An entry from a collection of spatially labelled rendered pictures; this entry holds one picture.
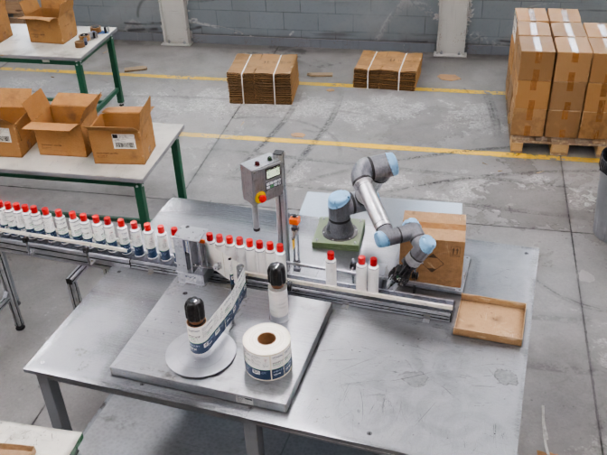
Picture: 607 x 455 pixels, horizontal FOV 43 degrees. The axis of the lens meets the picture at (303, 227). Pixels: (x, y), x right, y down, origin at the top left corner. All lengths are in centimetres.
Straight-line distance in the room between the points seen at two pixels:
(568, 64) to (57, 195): 425
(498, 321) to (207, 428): 153
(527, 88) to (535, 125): 34
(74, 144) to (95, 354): 207
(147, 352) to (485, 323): 152
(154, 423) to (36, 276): 193
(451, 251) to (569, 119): 331
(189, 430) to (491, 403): 155
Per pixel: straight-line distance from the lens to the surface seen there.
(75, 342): 368
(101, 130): 509
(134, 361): 343
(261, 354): 315
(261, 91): 766
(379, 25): 889
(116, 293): 391
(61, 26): 746
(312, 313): 355
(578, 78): 665
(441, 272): 372
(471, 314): 366
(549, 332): 493
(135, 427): 408
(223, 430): 398
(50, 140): 539
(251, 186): 351
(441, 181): 633
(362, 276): 358
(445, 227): 371
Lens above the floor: 316
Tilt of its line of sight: 34 degrees down
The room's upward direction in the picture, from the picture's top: 2 degrees counter-clockwise
